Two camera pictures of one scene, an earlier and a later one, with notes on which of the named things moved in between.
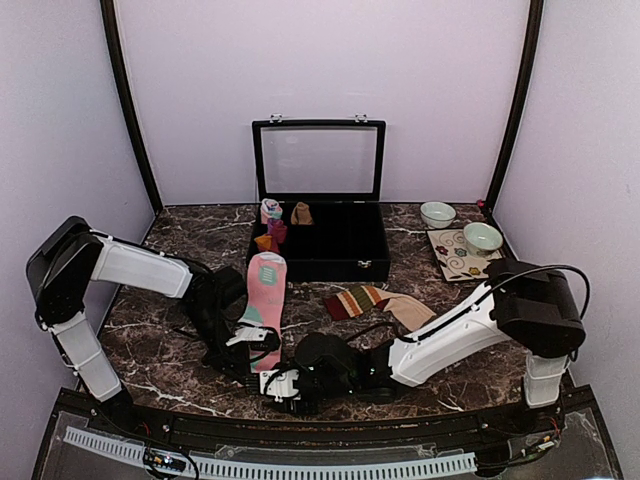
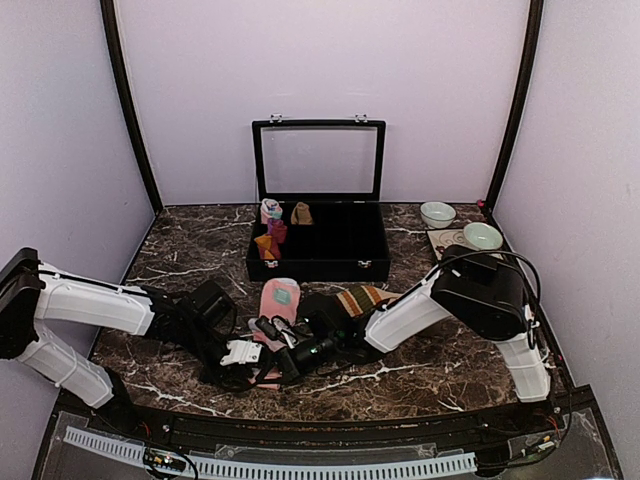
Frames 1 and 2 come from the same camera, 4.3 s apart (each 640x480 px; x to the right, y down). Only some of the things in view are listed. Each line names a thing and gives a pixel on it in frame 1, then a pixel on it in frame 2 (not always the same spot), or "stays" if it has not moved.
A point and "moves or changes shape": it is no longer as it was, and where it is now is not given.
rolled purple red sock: (278, 231) stays
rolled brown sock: (301, 214) stays
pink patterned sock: (266, 301) moves or changes shape
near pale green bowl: (482, 239) stays
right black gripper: (306, 409) → (290, 370)
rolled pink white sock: (270, 209) stays
